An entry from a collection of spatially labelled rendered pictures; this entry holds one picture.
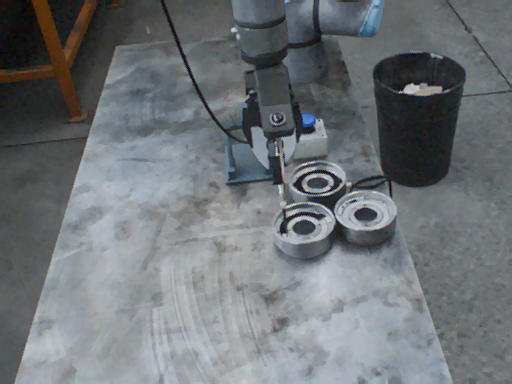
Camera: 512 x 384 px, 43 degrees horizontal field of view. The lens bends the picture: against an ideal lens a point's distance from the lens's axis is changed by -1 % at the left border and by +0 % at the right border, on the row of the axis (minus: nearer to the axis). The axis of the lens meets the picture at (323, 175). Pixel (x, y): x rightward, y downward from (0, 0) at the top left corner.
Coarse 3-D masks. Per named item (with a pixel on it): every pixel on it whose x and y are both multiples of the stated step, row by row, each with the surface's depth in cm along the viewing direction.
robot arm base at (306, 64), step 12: (288, 48) 150; (300, 48) 150; (312, 48) 151; (324, 48) 156; (288, 60) 151; (300, 60) 151; (312, 60) 152; (324, 60) 155; (300, 72) 152; (312, 72) 153; (324, 72) 155
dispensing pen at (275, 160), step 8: (272, 160) 103; (280, 160) 103; (272, 168) 103; (280, 168) 104; (272, 176) 107; (280, 176) 104; (272, 184) 103; (280, 184) 104; (280, 192) 105; (280, 200) 105
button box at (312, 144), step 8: (320, 120) 131; (312, 128) 129; (320, 128) 129; (304, 136) 127; (312, 136) 127; (320, 136) 127; (304, 144) 127; (312, 144) 127; (320, 144) 127; (296, 152) 128; (304, 152) 128; (312, 152) 128; (320, 152) 128
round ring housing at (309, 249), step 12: (300, 204) 111; (312, 204) 111; (276, 216) 109; (288, 216) 110; (276, 228) 108; (288, 228) 108; (300, 228) 111; (312, 228) 110; (276, 240) 106; (300, 240) 106; (324, 240) 104; (288, 252) 106; (300, 252) 104; (312, 252) 105
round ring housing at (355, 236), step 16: (352, 192) 113; (368, 192) 113; (336, 208) 110; (352, 208) 111; (368, 208) 111; (336, 224) 109; (368, 224) 108; (352, 240) 108; (368, 240) 106; (384, 240) 109
